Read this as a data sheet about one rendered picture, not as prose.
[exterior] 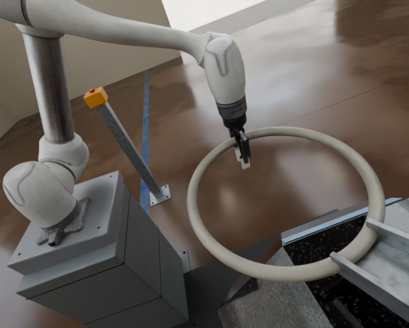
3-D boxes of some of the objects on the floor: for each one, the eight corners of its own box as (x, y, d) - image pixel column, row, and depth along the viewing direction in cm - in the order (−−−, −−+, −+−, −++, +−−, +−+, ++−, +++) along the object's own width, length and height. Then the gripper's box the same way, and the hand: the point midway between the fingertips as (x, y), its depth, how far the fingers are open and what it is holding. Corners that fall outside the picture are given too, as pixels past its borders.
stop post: (168, 184, 226) (107, 81, 158) (170, 198, 210) (104, 90, 143) (149, 192, 225) (80, 92, 158) (151, 206, 210) (75, 102, 142)
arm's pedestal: (117, 358, 127) (-7, 314, 78) (124, 273, 166) (45, 206, 117) (199, 328, 126) (127, 264, 76) (187, 249, 165) (134, 172, 115)
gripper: (213, 105, 77) (226, 155, 93) (233, 131, 64) (244, 182, 80) (233, 97, 77) (243, 148, 93) (257, 120, 64) (263, 174, 81)
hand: (242, 157), depth 84 cm, fingers closed on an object, 4 cm apart
